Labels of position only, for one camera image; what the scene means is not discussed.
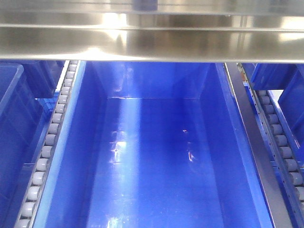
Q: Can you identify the steel shelf beam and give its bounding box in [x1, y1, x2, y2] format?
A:
[0, 0, 304, 63]

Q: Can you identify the large blue target bin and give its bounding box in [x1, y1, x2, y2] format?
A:
[34, 62, 272, 228]

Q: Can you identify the blue bin at left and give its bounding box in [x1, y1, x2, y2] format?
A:
[0, 62, 46, 228]

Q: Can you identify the blue bin at right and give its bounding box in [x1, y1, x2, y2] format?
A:
[242, 63, 304, 152]

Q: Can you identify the right roller track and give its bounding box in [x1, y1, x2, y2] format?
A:
[237, 63, 304, 228]

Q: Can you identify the roller track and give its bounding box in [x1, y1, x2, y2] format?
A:
[237, 63, 304, 228]
[14, 60, 81, 228]

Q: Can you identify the left roller track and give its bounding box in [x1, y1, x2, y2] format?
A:
[14, 60, 81, 228]

